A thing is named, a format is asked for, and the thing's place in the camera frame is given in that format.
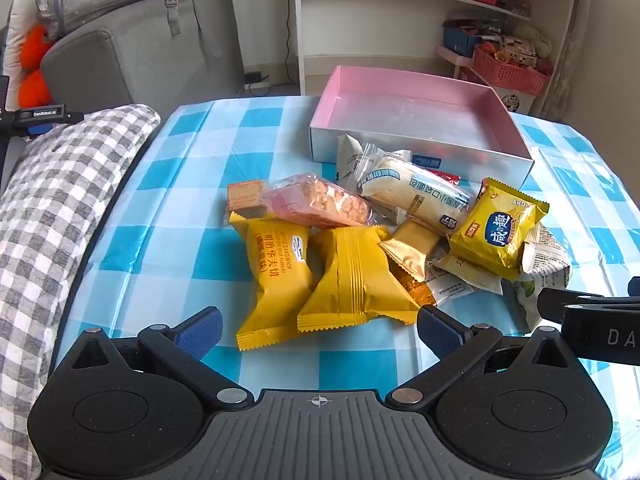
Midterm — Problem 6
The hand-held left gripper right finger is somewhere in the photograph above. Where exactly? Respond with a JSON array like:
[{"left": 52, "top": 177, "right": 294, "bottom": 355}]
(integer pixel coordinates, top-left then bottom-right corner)
[{"left": 386, "top": 304, "right": 576, "bottom": 412}]

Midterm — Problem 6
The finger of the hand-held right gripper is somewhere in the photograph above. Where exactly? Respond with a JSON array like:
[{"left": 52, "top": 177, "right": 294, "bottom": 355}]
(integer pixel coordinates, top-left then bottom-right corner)
[{"left": 537, "top": 287, "right": 640, "bottom": 322}]

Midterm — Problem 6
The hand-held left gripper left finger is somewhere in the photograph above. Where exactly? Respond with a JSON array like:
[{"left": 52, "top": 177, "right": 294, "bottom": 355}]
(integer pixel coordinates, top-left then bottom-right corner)
[{"left": 61, "top": 306, "right": 256, "bottom": 412}]

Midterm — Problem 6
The white snack packet green print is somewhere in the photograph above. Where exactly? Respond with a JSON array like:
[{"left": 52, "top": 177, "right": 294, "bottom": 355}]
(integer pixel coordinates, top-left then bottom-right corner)
[{"left": 510, "top": 220, "right": 572, "bottom": 335}]

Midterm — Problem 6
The white snack packet red label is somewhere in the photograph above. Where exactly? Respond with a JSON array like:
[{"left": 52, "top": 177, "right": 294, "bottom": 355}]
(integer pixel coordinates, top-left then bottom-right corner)
[{"left": 432, "top": 255, "right": 503, "bottom": 306}]

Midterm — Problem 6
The gold snack packet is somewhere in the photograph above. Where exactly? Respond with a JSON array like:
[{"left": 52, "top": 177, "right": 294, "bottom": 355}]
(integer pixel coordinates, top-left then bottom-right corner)
[{"left": 378, "top": 217, "right": 451, "bottom": 283}]

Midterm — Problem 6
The yellow snack packet printed text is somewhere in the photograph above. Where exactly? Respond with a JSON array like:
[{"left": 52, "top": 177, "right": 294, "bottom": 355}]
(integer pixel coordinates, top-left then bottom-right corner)
[{"left": 229, "top": 210, "right": 318, "bottom": 352}]

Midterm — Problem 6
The small yellow packet blue label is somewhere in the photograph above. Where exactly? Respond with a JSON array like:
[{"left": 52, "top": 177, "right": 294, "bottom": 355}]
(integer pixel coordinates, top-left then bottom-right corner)
[{"left": 447, "top": 177, "right": 550, "bottom": 278}]

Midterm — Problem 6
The yellow snack packet ribbed seam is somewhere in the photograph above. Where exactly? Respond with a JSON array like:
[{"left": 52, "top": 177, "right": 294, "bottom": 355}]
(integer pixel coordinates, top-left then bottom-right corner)
[{"left": 296, "top": 225, "right": 421, "bottom": 333}]

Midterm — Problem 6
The clear bread packet blue label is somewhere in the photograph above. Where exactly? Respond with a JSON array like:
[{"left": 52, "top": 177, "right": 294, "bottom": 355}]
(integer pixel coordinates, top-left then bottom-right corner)
[{"left": 357, "top": 142, "right": 476, "bottom": 236}]

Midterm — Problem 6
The clear orange wafer packet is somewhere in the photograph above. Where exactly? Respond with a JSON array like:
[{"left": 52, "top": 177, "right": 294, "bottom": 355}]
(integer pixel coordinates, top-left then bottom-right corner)
[{"left": 226, "top": 180, "right": 266, "bottom": 213}]

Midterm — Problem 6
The clear pink biscuit packet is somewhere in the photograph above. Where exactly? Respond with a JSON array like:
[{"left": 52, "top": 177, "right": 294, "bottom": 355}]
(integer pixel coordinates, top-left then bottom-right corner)
[{"left": 262, "top": 174, "right": 373, "bottom": 231}]

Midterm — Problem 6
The white snack packet grey text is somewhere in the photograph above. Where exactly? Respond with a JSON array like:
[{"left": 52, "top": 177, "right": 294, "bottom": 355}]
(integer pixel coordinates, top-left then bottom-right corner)
[{"left": 336, "top": 134, "right": 386, "bottom": 192}]

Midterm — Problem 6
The silver box with pink lining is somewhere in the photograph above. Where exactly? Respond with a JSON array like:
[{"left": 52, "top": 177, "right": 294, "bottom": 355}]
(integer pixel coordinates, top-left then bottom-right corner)
[{"left": 308, "top": 65, "right": 536, "bottom": 192}]

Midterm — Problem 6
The blue checked tablecloth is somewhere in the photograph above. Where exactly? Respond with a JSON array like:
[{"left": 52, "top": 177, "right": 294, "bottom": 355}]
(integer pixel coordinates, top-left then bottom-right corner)
[{"left": 52, "top": 95, "right": 640, "bottom": 480}]

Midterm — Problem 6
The grey checked cushion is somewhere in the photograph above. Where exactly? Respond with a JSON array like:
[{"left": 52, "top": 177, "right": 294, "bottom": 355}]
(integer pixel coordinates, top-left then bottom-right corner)
[{"left": 0, "top": 104, "right": 162, "bottom": 480}]

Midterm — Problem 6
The printed storage box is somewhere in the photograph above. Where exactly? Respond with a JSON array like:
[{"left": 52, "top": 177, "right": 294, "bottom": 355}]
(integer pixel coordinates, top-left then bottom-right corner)
[{"left": 500, "top": 91, "right": 536, "bottom": 115}]

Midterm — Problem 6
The large pink plastic basket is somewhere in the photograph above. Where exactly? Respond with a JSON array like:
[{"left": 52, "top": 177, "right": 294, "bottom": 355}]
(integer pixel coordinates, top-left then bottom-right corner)
[{"left": 472, "top": 45, "right": 548, "bottom": 96}]

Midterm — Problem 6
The pink step shelf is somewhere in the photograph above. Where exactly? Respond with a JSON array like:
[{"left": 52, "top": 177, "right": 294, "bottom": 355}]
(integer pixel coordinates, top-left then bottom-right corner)
[{"left": 435, "top": 44, "right": 476, "bottom": 81}]

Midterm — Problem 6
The blue cardboard box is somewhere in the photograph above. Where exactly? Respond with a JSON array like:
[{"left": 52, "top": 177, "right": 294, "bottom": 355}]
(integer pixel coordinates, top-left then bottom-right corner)
[{"left": 442, "top": 22, "right": 483, "bottom": 58}]

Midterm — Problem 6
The grey sofa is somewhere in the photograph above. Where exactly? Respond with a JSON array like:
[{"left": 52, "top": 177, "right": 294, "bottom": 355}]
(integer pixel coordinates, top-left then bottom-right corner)
[{"left": 40, "top": 0, "right": 246, "bottom": 117}]

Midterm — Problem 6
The white shelf unit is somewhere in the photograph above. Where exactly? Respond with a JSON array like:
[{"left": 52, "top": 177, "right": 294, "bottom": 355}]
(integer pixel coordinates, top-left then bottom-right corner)
[{"left": 292, "top": 0, "right": 593, "bottom": 116}]

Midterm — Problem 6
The orange plush toy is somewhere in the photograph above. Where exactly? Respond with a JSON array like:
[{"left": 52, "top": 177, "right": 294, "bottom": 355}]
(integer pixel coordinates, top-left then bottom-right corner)
[{"left": 19, "top": 22, "right": 53, "bottom": 106}]

